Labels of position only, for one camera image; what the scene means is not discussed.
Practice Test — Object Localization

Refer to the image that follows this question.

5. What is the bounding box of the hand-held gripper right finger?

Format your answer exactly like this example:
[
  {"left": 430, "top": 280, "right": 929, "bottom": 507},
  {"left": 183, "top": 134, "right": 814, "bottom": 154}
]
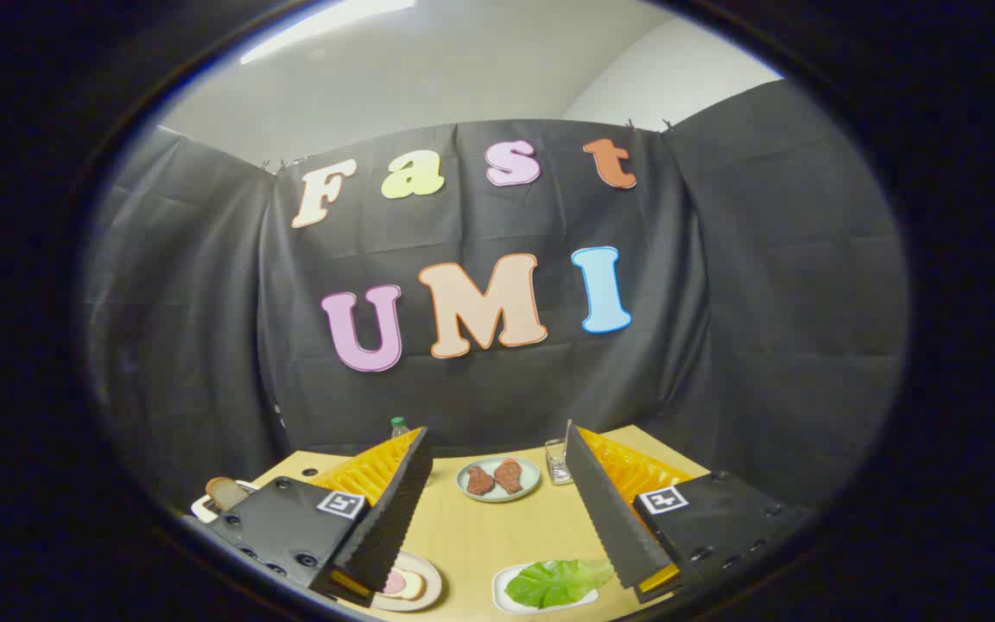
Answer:
[{"left": 563, "top": 420, "right": 809, "bottom": 604}]

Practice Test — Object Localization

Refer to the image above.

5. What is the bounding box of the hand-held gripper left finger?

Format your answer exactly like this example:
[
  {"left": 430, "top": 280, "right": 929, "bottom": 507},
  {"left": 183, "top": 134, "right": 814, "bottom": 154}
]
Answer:
[{"left": 204, "top": 426, "right": 434, "bottom": 606}]

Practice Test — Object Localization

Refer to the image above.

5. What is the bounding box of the green lettuce leaf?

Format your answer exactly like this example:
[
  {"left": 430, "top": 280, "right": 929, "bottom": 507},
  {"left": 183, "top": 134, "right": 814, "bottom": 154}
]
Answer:
[{"left": 504, "top": 558, "right": 616, "bottom": 609}]

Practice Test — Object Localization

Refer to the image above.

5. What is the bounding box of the plain bread slice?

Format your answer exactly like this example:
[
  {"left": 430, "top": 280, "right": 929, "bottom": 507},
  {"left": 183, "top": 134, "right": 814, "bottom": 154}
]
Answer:
[{"left": 206, "top": 477, "right": 244, "bottom": 512}]

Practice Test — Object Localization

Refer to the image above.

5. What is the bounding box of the beige round plate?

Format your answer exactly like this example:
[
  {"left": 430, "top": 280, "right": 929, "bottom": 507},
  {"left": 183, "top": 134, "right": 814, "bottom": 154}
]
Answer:
[{"left": 372, "top": 551, "right": 444, "bottom": 612}]

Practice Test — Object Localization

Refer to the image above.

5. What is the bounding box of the bread slice with crust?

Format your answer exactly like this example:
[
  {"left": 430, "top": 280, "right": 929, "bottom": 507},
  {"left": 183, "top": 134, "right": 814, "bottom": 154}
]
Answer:
[{"left": 381, "top": 570, "right": 427, "bottom": 601}]

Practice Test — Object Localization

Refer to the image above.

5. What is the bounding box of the clear square utensil holder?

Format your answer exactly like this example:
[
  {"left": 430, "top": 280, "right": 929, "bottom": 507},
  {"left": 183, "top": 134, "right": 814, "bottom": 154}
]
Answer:
[{"left": 544, "top": 438, "right": 574, "bottom": 486}]

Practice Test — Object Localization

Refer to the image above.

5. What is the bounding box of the light blue round plate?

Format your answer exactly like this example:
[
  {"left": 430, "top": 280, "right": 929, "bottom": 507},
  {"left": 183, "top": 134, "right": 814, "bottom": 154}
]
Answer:
[{"left": 456, "top": 457, "right": 542, "bottom": 504}]

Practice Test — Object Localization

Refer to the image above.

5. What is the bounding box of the white rounded square plate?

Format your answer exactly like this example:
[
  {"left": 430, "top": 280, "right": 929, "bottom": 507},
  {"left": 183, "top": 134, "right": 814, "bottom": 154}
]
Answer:
[{"left": 492, "top": 562, "right": 602, "bottom": 615}]

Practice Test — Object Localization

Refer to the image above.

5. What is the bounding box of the white toaster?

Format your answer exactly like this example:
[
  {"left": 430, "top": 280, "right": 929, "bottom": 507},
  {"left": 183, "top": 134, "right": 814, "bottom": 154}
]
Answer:
[{"left": 190, "top": 480, "right": 258, "bottom": 524}]

